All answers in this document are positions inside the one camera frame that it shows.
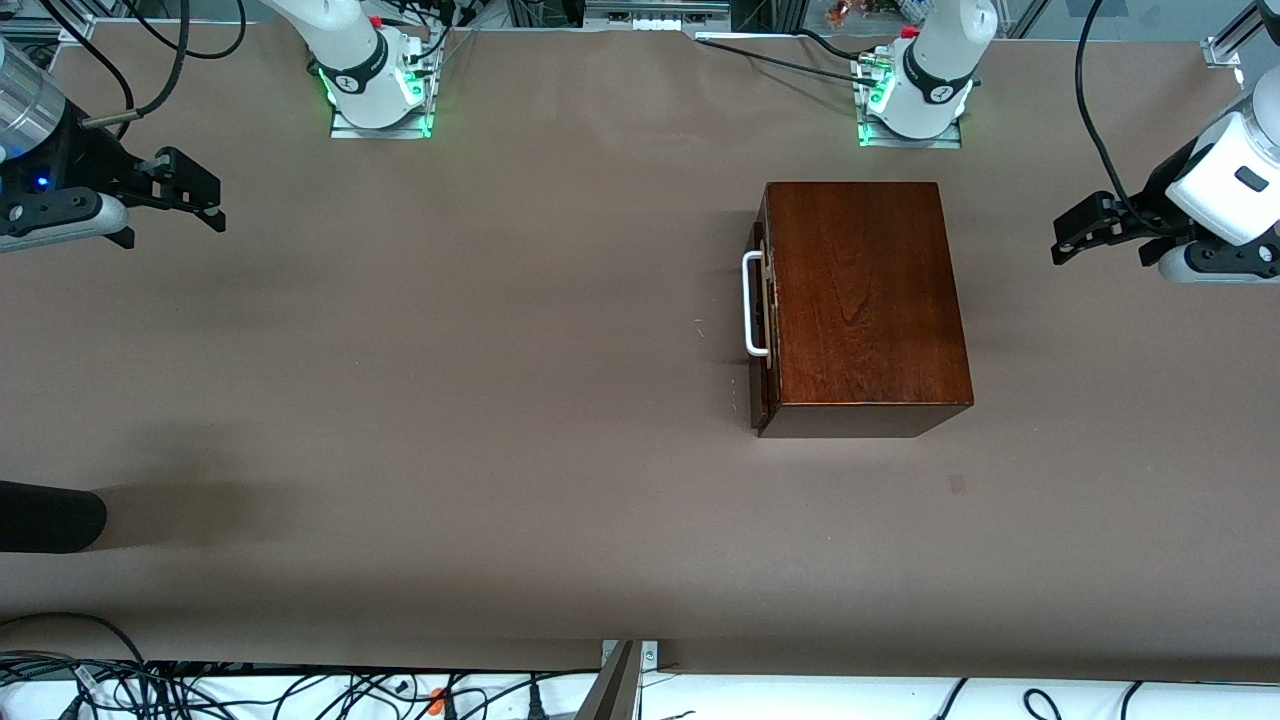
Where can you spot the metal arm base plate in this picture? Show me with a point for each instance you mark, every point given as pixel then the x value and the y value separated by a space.
pixel 950 143
pixel 340 130

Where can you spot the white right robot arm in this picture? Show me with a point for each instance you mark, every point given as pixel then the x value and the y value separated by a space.
pixel 355 60

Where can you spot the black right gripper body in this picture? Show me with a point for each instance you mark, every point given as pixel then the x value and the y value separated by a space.
pixel 62 158

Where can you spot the brown paper table cover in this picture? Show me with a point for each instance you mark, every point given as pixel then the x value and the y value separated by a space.
pixel 500 400

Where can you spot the dark brown wooden cabinet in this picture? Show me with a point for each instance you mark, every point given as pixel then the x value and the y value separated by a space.
pixel 860 300

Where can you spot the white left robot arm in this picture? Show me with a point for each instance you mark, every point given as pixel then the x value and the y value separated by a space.
pixel 930 70

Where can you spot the wooden drawer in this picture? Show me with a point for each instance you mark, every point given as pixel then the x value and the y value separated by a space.
pixel 758 400

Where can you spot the grey connector strip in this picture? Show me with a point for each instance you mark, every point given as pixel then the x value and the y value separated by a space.
pixel 655 20

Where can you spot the small metal bracket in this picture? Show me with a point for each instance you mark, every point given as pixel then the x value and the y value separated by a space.
pixel 650 655

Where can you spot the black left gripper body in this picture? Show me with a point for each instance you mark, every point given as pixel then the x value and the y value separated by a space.
pixel 1158 193

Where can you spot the grey metal strut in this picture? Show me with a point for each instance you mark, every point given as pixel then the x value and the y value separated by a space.
pixel 612 695

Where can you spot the aluminium frame profile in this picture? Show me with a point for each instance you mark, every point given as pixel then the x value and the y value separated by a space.
pixel 40 30
pixel 1228 48

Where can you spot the black padded object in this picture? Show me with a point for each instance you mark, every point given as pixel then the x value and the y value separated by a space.
pixel 50 515

